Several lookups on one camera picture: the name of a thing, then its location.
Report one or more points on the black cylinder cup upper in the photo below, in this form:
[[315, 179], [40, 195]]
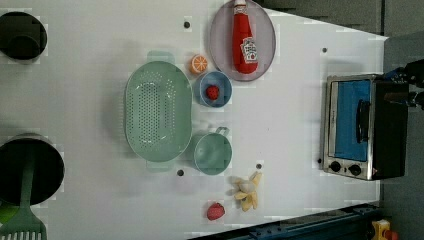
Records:
[[22, 36]]

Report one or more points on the grey oval plate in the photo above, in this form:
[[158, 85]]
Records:
[[220, 40]]

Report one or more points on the yellow red toy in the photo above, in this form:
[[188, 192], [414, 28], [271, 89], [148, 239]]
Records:
[[383, 231]]

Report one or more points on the peeled banana toy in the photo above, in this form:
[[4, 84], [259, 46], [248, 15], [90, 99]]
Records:
[[244, 191]]

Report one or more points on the red strawberry on table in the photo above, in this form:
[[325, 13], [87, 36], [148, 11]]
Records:
[[215, 211]]

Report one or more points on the green slotted spatula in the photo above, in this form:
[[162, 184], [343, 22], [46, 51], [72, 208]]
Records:
[[25, 225]]

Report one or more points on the black utensil holder cup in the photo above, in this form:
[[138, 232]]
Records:
[[49, 169]]

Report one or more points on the blue bowl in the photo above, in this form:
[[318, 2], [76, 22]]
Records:
[[216, 78]]

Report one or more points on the red ketchup bottle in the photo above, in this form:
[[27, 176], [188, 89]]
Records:
[[244, 50]]

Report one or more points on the green cup with handle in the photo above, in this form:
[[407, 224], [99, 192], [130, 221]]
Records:
[[212, 151]]

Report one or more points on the black silver toaster oven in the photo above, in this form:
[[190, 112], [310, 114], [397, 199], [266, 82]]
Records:
[[364, 133]]

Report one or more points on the red strawberry in bowl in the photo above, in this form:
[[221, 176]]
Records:
[[212, 92]]

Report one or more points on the orange slice toy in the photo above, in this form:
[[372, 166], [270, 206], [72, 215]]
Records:
[[198, 64]]

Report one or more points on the blue metal frame rail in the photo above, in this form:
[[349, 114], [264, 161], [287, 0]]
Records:
[[350, 223]]

